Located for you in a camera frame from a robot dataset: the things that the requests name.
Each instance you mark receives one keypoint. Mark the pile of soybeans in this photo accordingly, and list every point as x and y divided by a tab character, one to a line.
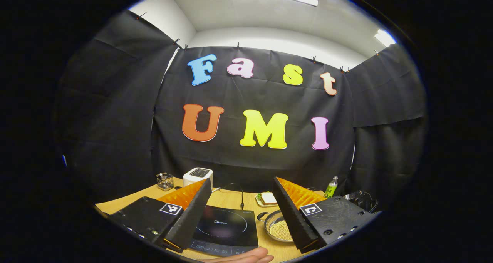
281	230

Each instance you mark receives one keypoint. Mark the small ceiling light panel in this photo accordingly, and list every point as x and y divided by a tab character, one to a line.
385	37

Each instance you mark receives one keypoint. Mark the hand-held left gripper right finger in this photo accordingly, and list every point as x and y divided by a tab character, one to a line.
292	216

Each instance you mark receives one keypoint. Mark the stainless steel pot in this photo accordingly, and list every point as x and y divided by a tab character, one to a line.
271	216

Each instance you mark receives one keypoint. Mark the black induction cooktop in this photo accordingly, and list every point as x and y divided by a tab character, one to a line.
227	228

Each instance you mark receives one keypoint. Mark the white bread sandwich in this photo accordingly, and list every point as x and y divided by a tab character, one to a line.
268	197

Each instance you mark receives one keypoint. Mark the green drink bottle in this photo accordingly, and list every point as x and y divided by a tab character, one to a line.
330	188

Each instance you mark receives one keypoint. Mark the pale green sandwich plate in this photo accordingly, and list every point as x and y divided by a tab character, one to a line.
259	202

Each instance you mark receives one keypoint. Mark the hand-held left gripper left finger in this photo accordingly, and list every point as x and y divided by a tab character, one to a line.
192	216

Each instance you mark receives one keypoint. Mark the white toaster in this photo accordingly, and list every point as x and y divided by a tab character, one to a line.
198	176

